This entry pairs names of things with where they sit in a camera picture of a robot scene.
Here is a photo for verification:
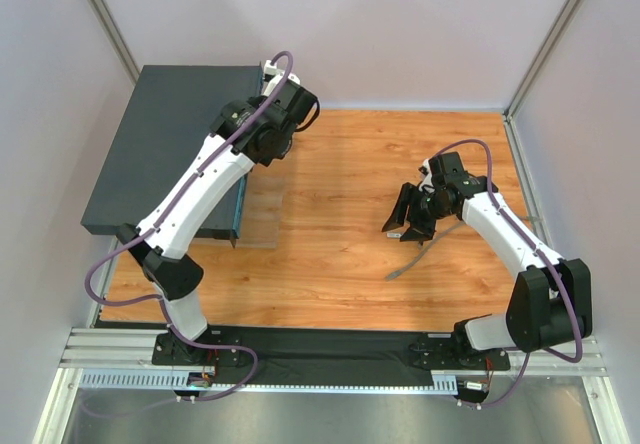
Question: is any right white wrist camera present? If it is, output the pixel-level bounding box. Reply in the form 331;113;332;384
418;159;433;191

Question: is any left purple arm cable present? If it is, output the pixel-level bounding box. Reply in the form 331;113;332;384
83;50;295;400

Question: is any clear acrylic riser plate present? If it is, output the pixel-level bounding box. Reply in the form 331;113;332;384
192;160;289;249

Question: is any left aluminium corner post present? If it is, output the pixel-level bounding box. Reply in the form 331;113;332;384
87;0;140;84

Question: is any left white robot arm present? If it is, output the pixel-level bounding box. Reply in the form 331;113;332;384
117;73;319;341

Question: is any aluminium rail frame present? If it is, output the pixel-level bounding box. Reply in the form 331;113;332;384
35;111;627;443

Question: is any grey slotted cable duct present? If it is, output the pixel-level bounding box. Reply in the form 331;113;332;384
79;369;489;395

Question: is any dark blue network switch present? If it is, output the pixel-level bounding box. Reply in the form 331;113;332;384
81;65;262;236

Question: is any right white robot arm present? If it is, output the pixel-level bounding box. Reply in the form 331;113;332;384
382;152;593;353

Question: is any grey ethernet cable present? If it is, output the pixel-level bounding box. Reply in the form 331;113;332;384
384;216;544;281

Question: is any aluminium corner post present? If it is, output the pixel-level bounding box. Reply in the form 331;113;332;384
87;0;140;84
503;0;584;121

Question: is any right aluminium corner post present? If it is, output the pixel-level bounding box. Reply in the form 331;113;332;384
503;0;584;121

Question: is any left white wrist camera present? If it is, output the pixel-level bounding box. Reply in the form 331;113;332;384
261;60;286;97

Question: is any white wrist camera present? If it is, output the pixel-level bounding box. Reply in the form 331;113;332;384
261;60;286;97
418;159;433;191

